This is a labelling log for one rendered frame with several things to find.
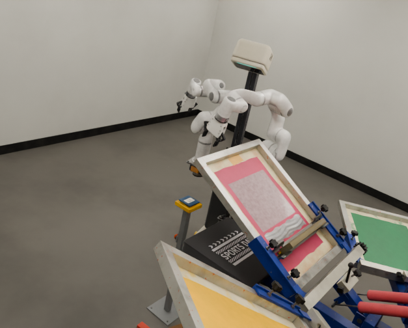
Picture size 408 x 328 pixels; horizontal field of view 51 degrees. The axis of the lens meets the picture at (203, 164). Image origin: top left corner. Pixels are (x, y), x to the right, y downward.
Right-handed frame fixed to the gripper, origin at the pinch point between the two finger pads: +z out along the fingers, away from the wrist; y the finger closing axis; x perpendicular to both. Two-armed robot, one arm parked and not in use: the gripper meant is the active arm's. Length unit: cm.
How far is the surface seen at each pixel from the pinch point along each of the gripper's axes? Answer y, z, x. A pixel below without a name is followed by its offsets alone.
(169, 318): -37, 144, -6
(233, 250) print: -50, 41, 4
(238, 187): -34.0, 1.8, 11.3
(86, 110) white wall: 259, 194, -145
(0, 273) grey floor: 72, 177, 62
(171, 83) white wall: 266, 172, -301
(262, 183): -37.6, 2.6, -8.3
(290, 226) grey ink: -65, 8, -4
